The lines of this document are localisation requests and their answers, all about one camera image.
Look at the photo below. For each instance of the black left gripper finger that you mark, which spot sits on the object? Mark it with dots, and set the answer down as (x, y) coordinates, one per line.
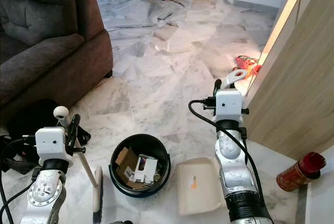
(74, 121)

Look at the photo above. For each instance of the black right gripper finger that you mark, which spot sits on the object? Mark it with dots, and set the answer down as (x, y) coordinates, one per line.
(216, 88)

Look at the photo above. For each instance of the broom with wooden stick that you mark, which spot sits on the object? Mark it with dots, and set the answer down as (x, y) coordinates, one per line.
(61, 114)

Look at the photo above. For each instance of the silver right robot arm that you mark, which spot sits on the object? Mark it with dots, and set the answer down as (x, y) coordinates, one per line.
(232, 156)

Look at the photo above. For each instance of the orange red toy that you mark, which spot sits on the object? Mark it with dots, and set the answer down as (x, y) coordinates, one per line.
(246, 65)

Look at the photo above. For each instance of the brown cardboard piece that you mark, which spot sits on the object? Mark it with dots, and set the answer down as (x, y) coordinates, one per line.
(126, 164)

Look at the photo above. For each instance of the black round waste bin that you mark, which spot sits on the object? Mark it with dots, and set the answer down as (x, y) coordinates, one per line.
(120, 187)

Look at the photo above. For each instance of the white printed carton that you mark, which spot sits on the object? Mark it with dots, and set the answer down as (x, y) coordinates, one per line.
(146, 169)

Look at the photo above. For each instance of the light wood cabinet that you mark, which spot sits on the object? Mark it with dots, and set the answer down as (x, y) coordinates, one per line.
(297, 78)

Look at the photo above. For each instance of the grey fabric sofa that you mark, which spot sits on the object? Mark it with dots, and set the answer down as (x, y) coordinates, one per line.
(47, 25)

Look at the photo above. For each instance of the red-lidded snack jar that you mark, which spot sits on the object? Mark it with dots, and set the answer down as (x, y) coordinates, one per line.
(295, 174)

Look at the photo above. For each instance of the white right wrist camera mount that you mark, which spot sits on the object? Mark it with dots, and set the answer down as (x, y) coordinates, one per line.
(228, 105)

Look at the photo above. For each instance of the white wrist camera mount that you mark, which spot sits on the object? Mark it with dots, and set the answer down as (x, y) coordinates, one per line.
(228, 105)
(51, 145)

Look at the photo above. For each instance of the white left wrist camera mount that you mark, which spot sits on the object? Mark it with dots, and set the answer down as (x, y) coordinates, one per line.
(51, 145)

